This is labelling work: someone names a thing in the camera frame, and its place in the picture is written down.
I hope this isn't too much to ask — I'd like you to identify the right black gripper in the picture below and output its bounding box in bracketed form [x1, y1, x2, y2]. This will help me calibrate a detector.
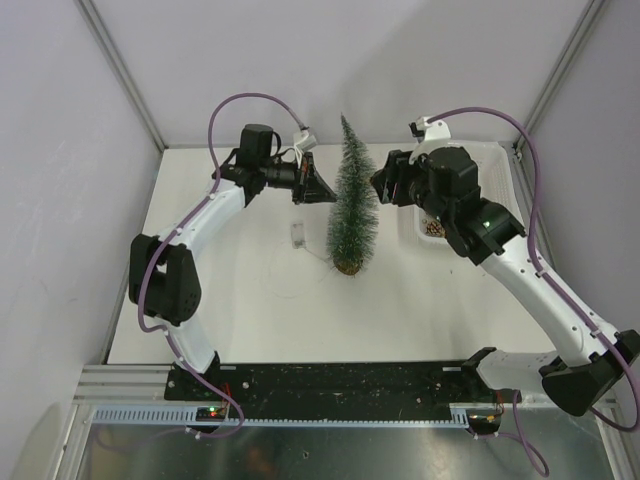
[372, 146, 453, 226]

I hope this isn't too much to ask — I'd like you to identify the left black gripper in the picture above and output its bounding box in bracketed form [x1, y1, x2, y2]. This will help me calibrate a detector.
[259, 152, 337, 206]

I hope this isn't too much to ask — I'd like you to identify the small green christmas tree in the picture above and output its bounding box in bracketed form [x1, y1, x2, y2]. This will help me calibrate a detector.
[326, 114, 379, 276]

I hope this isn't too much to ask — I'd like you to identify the clear fairy light battery box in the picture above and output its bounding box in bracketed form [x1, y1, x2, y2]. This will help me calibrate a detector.
[290, 221, 306, 249]

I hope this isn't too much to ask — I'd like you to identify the thin fairy light wire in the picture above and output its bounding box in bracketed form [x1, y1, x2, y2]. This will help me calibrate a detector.
[263, 242, 336, 300]

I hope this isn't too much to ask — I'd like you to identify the white plastic basket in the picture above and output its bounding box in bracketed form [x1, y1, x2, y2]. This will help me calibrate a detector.
[397, 139, 524, 250]

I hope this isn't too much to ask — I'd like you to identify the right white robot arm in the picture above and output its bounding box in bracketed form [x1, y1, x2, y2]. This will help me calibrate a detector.
[371, 145, 639, 416]

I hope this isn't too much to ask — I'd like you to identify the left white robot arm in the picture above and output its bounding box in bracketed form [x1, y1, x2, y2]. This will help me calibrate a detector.
[129, 124, 336, 400]

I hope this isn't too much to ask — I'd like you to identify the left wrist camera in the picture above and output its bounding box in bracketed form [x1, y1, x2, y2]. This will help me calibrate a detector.
[292, 127, 318, 164]

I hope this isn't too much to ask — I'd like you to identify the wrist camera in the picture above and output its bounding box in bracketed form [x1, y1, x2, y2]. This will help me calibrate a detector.
[292, 127, 318, 164]
[409, 116, 451, 163]

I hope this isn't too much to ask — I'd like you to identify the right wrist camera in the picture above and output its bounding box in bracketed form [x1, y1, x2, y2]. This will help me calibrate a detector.
[409, 116, 451, 163]

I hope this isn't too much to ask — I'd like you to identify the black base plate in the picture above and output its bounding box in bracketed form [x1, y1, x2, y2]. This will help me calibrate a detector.
[164, 360, 524, 421]

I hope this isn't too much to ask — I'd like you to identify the grey slotted cable duct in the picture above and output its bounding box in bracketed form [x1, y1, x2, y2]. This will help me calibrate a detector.
[91, 403, 471, 427]

